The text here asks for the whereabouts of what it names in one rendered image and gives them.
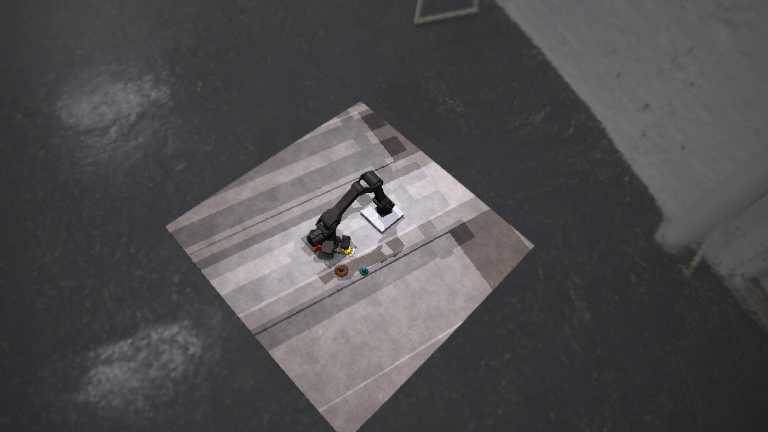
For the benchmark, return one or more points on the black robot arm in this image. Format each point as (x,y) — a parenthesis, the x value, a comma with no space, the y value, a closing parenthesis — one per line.
(331,218)

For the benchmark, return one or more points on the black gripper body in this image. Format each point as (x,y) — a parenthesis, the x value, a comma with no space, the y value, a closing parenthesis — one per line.
(345,241)

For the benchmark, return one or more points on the brown gear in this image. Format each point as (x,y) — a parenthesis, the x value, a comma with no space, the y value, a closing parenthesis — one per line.
(341,270)

